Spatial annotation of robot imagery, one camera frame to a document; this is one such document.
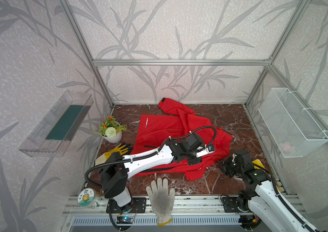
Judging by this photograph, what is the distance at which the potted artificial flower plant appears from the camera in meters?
0.86

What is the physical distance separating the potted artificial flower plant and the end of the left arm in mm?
442

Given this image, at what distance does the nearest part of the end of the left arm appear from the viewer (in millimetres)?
558

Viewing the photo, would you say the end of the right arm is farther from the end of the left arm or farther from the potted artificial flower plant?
the potted artificial flower plant
